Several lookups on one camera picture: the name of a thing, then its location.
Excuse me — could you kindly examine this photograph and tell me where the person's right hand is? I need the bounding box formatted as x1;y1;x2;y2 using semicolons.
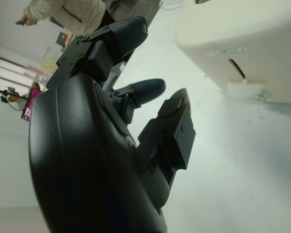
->
21;14;37;27

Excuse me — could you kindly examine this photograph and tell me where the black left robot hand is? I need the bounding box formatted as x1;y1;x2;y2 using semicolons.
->
28;16;196;233

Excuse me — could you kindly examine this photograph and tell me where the standing person in white jacket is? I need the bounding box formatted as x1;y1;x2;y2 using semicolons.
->
16;0;117;37

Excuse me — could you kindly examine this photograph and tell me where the seated person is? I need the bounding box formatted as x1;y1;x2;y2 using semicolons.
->
1;82;39;112

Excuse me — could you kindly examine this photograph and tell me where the cream two-slot toaster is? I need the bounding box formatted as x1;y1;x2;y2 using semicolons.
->
176;0;291;104

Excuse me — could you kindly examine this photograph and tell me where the pink box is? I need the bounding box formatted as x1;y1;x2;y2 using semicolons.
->
21;88;42;122

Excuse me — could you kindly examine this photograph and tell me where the white toaster power cable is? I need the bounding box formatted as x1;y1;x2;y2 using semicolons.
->
159;0;185;12

